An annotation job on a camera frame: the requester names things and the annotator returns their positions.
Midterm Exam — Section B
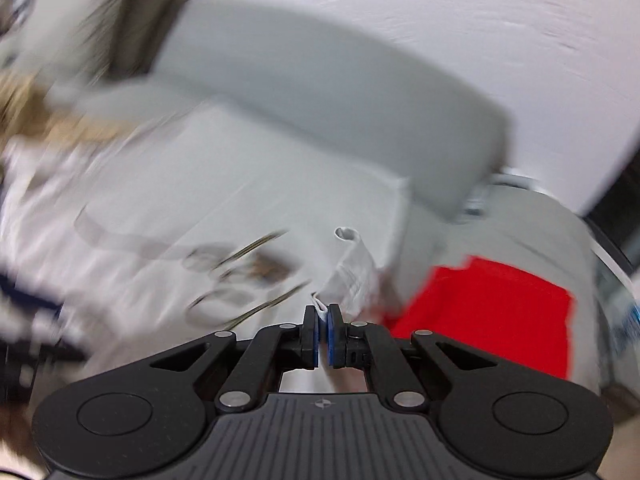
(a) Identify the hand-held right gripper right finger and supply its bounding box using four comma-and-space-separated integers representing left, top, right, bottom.
325, 304, 493, 413

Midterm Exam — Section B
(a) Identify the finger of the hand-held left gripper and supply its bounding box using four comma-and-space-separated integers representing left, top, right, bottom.
0, 330, 88, 401

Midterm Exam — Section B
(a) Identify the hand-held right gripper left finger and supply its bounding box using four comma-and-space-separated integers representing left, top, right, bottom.
150, 305, 321, 413

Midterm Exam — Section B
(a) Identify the white hooded sweatshirt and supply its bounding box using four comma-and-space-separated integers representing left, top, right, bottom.
0, 110, 416, 396

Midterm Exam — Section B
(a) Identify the red garment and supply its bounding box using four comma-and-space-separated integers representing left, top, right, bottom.
385, 255, 573, 381

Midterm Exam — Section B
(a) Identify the grey throw pillow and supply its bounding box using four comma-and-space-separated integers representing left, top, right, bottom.
400, 180, 603, 393

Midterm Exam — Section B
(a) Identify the tan garment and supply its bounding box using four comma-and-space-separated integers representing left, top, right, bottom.
0, 67, 131, 148

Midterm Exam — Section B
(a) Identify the grey sofa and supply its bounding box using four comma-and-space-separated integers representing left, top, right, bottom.
0, 0, 518, 241

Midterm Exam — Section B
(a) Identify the grey back cushion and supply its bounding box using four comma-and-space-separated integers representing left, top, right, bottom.
0, 0, 151, 91

